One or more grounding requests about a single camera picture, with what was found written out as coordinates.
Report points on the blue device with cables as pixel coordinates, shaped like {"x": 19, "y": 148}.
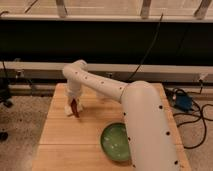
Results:
{"x": 181, "y": 100}

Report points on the wooden table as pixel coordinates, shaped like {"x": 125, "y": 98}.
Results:
{"x": 73, "y": 144}

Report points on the green bowl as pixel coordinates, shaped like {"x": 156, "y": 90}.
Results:
{"x": 114, "y": 142}

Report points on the white sponge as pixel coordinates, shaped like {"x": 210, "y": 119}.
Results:
{"x": 68, "y": 110}

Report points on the red pepper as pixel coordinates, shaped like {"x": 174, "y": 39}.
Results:
{"x": 74, "y": 108}

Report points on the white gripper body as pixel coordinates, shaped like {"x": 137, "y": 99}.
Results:
{"x": 74, "y": 91}

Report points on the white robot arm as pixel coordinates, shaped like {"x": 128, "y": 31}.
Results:
{"x": 150, "y": 137}

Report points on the black chair base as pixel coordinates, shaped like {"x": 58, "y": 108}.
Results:
{"x": 5, "y": 96}

